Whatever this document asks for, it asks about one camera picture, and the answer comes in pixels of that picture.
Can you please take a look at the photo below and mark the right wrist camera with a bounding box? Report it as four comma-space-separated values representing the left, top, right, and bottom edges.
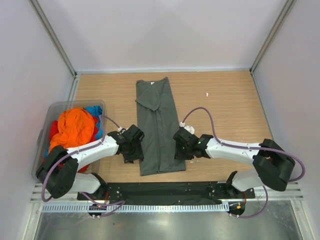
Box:
179, 121, 195, 135

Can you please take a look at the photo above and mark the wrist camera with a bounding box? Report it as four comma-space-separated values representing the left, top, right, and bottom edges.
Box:
179, 121, 195, 135
117, 126, 128, 134

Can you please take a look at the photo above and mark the grey t shirt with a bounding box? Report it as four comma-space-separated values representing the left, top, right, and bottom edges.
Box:
135, 77, 186, 176

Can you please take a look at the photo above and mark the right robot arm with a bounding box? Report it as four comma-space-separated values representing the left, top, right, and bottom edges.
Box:
173, 127, 295, 198

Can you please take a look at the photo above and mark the clear plastic bin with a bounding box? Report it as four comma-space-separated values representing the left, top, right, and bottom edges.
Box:
31, 99, 106, 184

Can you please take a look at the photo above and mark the left aluminium frame post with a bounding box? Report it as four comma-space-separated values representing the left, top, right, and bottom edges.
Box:
29, 0, 78, 77

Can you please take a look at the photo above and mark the right aluminium frame post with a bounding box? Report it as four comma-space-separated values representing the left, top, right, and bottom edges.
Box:
249, 0, 297, 75

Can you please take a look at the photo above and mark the red t shirt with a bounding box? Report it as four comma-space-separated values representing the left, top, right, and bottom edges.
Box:
42, 116, 102, 173

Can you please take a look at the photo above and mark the aluminium rail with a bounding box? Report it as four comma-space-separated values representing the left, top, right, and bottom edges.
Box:
29, 180, 305, 204

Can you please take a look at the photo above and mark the blue t shirt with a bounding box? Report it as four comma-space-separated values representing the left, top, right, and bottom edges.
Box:
44, 105, 106, 159

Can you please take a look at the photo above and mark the slotted cable duct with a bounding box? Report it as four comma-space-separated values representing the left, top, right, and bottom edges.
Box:
41, 202, 229, 213

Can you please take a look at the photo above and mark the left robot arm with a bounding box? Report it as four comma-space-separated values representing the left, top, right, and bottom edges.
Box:
36, 124, 145, 202

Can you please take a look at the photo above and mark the aluminium frame post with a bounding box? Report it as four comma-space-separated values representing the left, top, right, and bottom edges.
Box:
29, 0, 78, 77
249, 0, 297, 75

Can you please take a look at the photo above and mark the orange t shirt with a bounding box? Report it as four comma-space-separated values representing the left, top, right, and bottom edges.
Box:
48, 108, 96, 153

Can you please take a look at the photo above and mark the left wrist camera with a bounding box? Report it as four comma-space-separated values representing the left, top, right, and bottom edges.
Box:
117, 126, 128, 134

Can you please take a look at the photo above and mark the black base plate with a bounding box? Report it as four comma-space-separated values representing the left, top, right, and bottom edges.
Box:
76, 181, 256, 205

